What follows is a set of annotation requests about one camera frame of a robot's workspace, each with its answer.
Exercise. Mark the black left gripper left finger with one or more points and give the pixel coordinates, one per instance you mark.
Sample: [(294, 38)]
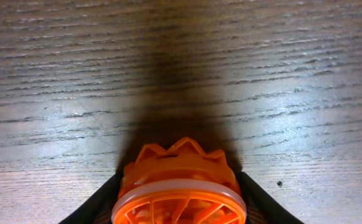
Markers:
[(97, 209)]

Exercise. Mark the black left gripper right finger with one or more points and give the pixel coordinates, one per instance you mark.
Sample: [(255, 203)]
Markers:
[(261, 207)]

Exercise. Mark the orange lattice ball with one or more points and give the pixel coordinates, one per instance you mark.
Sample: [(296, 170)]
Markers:
[(181, 184)]

